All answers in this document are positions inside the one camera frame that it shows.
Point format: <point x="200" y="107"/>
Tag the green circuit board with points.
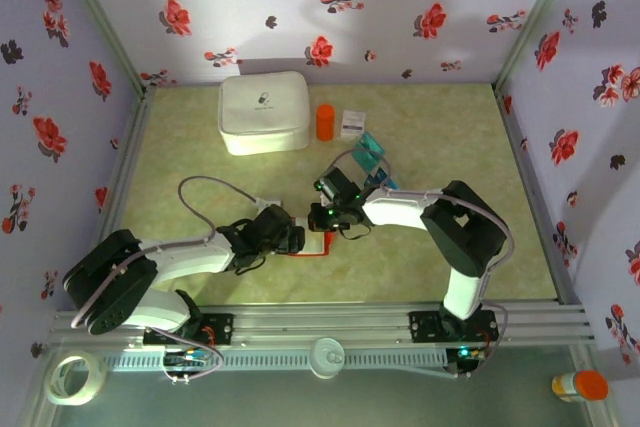
<point x="187" y="358"/>
<point x="465" y="354"/>

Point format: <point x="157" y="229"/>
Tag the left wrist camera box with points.
<point x="269" y="203"/>

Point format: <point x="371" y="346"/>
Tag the small white medicine box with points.
<point x="353" y="123"/>

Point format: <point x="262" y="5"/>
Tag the yellow bottle with orange cap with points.
<point x="582" y="387"/>

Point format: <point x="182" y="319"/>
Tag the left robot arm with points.
<point x="190" y="259"/>

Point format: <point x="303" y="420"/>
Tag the clear tape roll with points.
<point x="100" y="374"/>

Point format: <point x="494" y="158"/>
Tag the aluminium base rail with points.
<point x="325" y="322"/>

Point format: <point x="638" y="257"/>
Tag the aluminium side rail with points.
<point x="525" y="167"/>
<point x="127" y="157"/>

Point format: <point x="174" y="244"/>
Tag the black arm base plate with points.
<point x="422" y="327"/>
<point x="222" y="329"/>

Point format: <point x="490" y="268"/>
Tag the red card holder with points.
<point x="315" y="244"/>

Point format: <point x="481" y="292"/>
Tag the aluminium frame post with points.
<point x="535" y="22"/>
<point x="105" y="22"/>

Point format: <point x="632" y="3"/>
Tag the white medicine pouch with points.
<point x="265" y="112"/>

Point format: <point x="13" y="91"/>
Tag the all-orange pill bottle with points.
<point x="325" y="122"/>

